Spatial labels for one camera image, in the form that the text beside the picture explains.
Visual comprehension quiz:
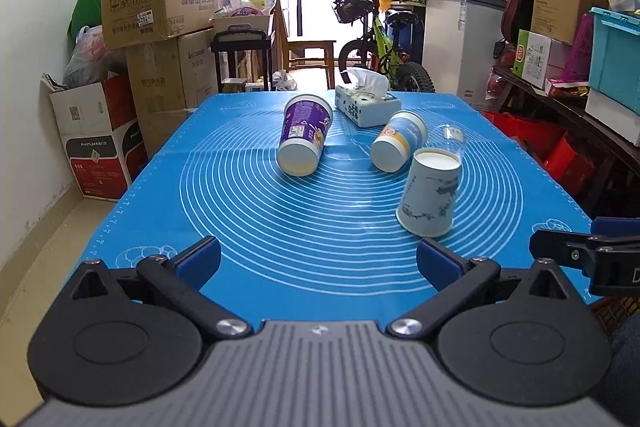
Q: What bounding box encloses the purple paper cup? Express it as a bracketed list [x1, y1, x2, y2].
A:
[276, 94, 334, 178]

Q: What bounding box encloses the teal plastic crate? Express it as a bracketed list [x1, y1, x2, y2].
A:
[588, 7, 640, 96]

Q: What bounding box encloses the red gift box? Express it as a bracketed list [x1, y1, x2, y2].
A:
[542, 132, 597, 196]

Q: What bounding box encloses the blue silicone mat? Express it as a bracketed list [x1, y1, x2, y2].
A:
[100, 90, 601, 325]

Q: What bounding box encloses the person's leg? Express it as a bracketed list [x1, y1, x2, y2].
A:
[595, 309, 640, 413]

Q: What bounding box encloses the black trolley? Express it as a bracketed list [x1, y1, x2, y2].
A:
[210, 28, 277, 94]

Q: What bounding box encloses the plastic bag with red contents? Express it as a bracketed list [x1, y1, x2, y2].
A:
[62, 25, 127, 88]

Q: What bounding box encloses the white chest freezer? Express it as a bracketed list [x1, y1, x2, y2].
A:
[422, 0, 507, 112]

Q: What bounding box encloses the green bicycle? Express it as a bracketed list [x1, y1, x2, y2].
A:
[318, 0, 437, 94]

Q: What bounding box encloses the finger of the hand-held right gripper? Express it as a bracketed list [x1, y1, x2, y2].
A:
[529, 229, 598, 270]
[590, 216, 640, 238]

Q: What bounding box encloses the tall brown cardboard box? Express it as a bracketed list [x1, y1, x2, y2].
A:
[125, 27, 221, 160]

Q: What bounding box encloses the white storage box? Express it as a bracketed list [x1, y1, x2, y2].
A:
[584, 89, 640, 148]

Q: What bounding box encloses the green bag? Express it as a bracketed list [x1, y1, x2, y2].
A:
[67, 0, 104, 40]

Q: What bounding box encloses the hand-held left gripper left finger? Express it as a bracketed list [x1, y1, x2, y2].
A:
[69, 236, 253, 342]

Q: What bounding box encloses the red gift bag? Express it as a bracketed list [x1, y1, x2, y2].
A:
[482, 110, 569, 160]

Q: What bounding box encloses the clear plastic cup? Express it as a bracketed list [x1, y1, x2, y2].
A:
[436, 124, 466, 158]

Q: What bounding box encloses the pink plastic basket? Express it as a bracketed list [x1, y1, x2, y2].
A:
[567, 13, 596, 68]

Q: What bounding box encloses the red and white printer box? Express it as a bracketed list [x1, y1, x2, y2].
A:
[48, 74, 149, 202]

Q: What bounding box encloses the patterned tissue box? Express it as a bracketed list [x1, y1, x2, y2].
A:
[334, 68, 402, 128]

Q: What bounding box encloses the orange and blue paper cup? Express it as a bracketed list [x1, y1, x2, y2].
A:
[370, 110, 429, 173]

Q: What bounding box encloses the wooden chair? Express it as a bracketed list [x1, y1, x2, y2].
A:
[274, 0, 337, 90]

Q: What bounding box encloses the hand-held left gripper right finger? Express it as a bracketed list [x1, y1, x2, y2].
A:
[386, 238, 572, 339]

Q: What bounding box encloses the white blue-patterned paper cup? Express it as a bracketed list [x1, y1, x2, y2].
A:
[396, 147, 462, 239]

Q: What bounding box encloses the dark wooden side table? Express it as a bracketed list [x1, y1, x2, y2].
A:
[492, 66, 640, 219]

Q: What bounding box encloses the green and white carton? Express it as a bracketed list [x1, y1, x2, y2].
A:
[512, 29, 569, 90]

